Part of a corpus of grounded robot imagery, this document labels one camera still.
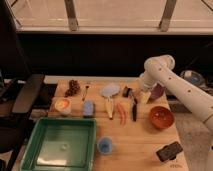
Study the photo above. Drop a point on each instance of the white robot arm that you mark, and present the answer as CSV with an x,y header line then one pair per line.
x,y
159,70

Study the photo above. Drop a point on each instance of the orange filled white cup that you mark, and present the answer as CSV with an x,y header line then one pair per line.
x,y
63,105

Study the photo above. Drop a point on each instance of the blue bowl on side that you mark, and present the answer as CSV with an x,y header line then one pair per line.
x,y
193,77

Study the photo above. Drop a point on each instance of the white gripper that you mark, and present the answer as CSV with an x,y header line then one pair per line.
x,y
146,82

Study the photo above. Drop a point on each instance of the yellow banana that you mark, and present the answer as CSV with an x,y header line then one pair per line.
x,y
109,104

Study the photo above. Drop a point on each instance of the blue plastic cup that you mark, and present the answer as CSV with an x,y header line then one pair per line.
x,y
104,145

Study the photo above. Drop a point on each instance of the green plastic bin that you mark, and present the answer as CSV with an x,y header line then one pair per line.
x,y
60,144

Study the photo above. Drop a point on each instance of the blue sponge block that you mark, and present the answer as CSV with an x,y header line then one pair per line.
x,y
88,109

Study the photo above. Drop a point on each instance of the red bowl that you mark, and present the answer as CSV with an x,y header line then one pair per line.
x,y
161,117

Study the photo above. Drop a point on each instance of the black chair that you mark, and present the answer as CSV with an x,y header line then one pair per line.
x,y
14,128

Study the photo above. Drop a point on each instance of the brown grape bunch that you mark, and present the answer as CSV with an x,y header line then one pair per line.
x,y
73,89

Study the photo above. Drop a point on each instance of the purple bowl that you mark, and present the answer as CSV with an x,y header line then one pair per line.
x,y
157,92

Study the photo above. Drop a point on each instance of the black rectangular block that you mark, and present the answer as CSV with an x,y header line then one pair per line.
x,y
169,152

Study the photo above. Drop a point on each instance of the small dark spoon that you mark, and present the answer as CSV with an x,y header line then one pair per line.
x,y
85,92

